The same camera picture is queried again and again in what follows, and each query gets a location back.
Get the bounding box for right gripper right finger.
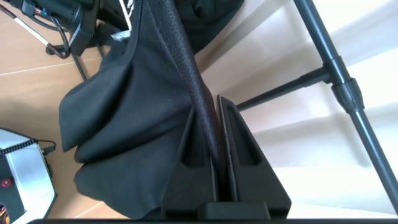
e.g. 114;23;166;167
216;95;292;218

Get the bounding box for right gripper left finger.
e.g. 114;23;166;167
161;107;218;218

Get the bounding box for beige curtain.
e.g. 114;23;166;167
194;0;398;218

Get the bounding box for black shorts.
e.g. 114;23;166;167
99;0;245;56

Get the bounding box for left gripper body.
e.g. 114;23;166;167
46;0;101;58

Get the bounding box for black garment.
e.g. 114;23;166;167
58;0;225;220

